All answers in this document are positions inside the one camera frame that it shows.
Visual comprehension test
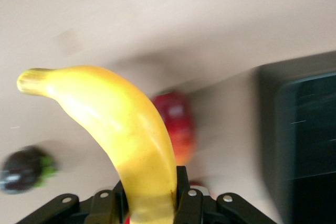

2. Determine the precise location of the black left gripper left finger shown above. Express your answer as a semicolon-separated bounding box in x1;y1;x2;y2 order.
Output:
15;179;131;224

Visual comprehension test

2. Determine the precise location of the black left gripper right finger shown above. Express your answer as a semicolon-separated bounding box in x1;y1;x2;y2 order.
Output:
173;165;276;224

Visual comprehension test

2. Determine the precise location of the red yellow apple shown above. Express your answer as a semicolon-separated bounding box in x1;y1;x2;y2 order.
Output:
188;180;211;196

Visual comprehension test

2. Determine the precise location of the yellow banana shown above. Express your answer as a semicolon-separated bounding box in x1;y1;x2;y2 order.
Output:
16;65;180;224

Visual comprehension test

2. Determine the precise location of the black rectangular plastic tray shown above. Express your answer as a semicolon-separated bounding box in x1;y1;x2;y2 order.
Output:
258;50;336;224

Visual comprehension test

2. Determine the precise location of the red orange mango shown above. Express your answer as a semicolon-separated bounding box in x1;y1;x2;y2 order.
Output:
151;90;198;166

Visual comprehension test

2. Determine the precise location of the dark purple eggplant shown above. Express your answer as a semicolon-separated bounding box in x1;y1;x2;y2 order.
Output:
0;147;60;195

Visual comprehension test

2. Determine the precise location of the brown paper table cover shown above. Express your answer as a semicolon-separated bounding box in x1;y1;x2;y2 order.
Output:
0;0;336;224

